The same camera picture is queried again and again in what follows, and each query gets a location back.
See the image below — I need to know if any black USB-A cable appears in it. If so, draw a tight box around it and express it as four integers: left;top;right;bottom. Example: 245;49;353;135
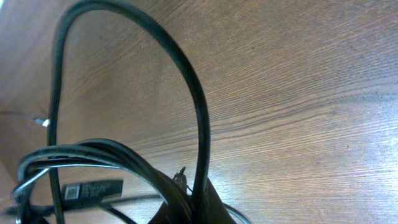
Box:
0;110;51;128

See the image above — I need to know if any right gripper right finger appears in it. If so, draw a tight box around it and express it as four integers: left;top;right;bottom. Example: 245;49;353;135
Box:
201;180;236;224

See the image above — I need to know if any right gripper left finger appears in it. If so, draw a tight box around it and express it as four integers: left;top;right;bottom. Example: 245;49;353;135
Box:
149;167;187;224

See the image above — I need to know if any black cable bundle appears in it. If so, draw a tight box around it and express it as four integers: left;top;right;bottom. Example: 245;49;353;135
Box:
0;0;252;224

